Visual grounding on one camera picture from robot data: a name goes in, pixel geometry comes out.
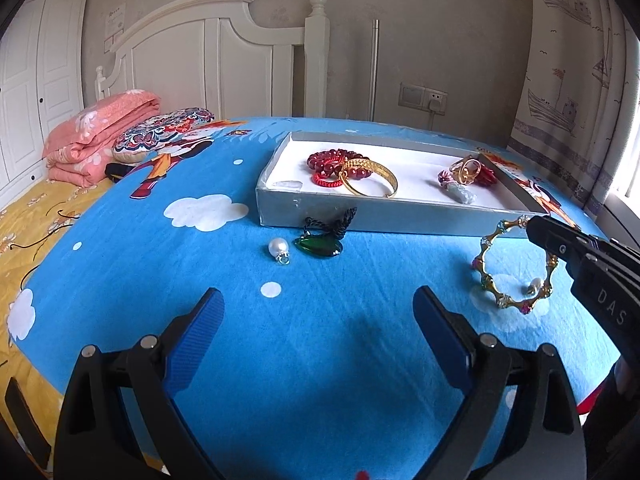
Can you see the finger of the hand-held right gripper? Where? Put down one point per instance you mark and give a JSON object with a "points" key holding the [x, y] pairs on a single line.
{"points": [[555, 242]]}

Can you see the small black object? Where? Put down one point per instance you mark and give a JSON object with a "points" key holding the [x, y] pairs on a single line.
{"points": [[116, 172]]}

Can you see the white bed headboard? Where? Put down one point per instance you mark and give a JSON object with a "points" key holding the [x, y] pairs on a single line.
{"points": [[165, 60]]}

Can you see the red flower hair clip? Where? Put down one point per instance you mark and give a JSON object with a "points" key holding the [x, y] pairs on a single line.
{"points": [[490, 175]]}

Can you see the yellow floral bed sheet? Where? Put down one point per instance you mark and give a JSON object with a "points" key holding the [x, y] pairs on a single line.
{"points": [[30, 220]]}

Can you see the wall switch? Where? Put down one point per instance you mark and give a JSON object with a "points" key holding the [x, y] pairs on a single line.
{"points": [[412, 95]]}

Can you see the blue cartoon tablecloth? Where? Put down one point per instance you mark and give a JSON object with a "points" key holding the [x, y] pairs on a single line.
{"points": [[325, 320]]}

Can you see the clear stone pendant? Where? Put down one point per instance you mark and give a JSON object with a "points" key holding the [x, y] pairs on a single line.
{"points": [[290, 185]]}

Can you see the plain gold bangle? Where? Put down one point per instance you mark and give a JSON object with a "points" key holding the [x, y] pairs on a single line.
{"points": [[370, 165]]}

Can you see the grey window sill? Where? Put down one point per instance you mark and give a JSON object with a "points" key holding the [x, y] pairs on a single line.
{"points": [[620, 225]]}

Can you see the white wardrobe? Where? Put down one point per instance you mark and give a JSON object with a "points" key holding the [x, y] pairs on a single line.
{"points": [[30, 85]]}

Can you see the metal pole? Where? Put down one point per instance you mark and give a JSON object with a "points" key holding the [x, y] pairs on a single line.
{"points": [[374, 70]]}

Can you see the person's right forearm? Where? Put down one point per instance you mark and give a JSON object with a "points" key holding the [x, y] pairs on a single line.
{"points": [[620, 435]]}

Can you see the ship print curtain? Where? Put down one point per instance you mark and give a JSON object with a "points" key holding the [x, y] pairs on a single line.
{"points": [[570, 85]]}

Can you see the folded pink blanket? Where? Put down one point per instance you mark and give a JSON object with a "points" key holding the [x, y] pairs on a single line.
{"points": [[85, 150]]}

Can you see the paper notice on wall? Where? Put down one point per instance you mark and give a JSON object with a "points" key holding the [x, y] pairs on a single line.
{"points": [[115, 27]]}

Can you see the wall socket with plug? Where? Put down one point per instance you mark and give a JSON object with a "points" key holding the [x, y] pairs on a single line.
{"points": [[436, 100]]}

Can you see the gold bamboo-shaped bangle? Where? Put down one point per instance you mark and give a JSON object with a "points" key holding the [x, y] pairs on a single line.
{"points": [[500, 301]]}

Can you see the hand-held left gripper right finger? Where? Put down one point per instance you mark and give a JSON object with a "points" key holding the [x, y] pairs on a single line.
{"points": [[440, 340]]}

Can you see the patterned pillow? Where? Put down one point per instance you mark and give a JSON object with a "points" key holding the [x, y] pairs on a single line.
{"points": [[160, 130]]}

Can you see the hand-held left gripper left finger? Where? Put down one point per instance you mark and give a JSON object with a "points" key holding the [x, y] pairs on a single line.
{"points": [[197, 335]]}

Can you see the white pearl pendant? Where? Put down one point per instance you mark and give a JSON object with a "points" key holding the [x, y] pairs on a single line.
{"points": [[277, 247]]}

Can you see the grey cardboard tray box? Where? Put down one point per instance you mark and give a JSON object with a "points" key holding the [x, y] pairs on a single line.
{"points": [[420, 182]]}

